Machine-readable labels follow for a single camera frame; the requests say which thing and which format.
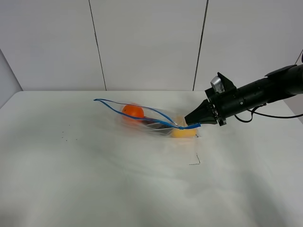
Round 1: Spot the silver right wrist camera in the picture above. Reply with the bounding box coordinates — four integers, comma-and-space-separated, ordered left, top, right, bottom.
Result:
210, 76, 225, 93

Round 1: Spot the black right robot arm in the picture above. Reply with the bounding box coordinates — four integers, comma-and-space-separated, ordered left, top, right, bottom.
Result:
185, 65, 303, 126

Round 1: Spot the orange fruit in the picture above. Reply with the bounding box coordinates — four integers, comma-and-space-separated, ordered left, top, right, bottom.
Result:
122, 105, 144, 122

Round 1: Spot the clear zip bag blue seal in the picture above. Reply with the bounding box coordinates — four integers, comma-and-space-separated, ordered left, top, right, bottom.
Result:
94, 98, 200, 139

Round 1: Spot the yellow pear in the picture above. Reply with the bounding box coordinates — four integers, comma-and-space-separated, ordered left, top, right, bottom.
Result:
171, 116, 197, 138

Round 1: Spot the dark purple eggplant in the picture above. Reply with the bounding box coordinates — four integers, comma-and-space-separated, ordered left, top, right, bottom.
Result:
141, 118, 173, 132

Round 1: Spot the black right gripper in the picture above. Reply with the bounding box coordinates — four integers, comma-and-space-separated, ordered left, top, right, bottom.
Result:
185, 88, 239, 126

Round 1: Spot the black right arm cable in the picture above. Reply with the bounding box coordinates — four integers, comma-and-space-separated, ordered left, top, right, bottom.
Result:
234, 104, 303, 123

